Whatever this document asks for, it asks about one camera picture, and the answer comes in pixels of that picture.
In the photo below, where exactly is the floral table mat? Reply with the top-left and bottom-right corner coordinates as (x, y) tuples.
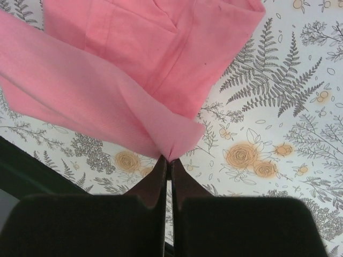
(1, 1), (342, 256)

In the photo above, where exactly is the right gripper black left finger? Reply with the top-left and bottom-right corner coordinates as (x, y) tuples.
(1, 157), (168, 256)

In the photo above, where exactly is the pink t shirt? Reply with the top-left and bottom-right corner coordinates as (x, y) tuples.
(1, 1), (265, 161)

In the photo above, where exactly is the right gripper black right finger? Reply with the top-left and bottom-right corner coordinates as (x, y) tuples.
(170, 160), (327, 256)

